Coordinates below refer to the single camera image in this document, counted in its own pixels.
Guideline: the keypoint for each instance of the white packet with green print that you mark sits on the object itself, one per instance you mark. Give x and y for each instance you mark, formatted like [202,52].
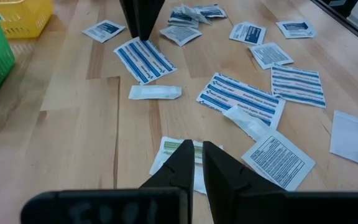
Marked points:
[169,145]

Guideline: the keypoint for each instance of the yellow plastic basket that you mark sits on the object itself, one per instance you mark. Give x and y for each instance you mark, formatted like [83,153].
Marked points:
[17,17]

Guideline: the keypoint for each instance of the white packet with black text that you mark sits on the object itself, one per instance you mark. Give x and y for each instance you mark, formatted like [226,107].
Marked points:
[278,158]

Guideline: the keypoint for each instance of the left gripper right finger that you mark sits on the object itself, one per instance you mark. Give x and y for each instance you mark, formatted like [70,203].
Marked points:
[225,177]

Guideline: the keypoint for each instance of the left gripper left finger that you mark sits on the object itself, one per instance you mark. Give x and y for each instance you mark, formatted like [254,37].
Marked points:
[179,174]

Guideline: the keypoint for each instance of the large plain white gauze packet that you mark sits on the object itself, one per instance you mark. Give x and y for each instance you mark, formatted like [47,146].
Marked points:
[353,138]

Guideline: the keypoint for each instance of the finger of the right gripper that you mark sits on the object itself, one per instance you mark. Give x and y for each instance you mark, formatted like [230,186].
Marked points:
[149,15]
[128,15]

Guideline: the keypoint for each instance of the white packet with grey print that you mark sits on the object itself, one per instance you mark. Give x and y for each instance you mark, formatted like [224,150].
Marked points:
[180,35]

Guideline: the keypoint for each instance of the white packet with blue label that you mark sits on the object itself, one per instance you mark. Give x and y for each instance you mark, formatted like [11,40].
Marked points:
[248,32]
[103,30]
[212,11]
[296,29]
[180,16]

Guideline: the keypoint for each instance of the wide blue striped bandage packet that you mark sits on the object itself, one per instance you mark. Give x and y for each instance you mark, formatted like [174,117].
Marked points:
[297,85]

